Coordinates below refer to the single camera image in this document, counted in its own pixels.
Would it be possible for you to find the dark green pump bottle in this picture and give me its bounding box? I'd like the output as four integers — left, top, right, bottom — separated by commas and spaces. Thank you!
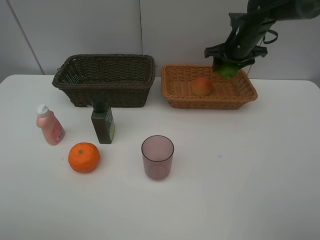
91, 94, 115, 144

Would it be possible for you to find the red orange peach fruit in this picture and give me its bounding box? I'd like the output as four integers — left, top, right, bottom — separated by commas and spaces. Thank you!
191, 76, 213, 97

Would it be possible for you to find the orange mandarin fruit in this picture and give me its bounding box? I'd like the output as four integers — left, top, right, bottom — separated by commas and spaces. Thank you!
68, 142, 101, 173

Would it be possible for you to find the light orange wicker basket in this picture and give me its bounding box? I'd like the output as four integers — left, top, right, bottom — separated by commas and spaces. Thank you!
161, 64, 258, 110

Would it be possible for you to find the translucent purple plastic cup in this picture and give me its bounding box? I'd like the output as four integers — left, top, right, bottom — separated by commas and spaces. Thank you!
141, 135, 175, 181

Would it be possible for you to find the pink bottle white cap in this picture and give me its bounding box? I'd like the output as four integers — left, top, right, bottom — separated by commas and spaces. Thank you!
36, 104, 65, 146

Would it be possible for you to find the green lime fruit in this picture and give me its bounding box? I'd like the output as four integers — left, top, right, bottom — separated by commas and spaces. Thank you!
215, 62, 239, 79

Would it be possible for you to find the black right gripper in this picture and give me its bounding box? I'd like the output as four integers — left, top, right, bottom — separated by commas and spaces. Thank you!
204, 13, 268, 72

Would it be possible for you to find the dark brown wicker basket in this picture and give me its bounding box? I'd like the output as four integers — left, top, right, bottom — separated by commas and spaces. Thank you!
52, 54, 156, 108

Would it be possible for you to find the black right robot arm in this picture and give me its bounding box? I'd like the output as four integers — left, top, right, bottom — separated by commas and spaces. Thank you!
204, 0, 320, 78

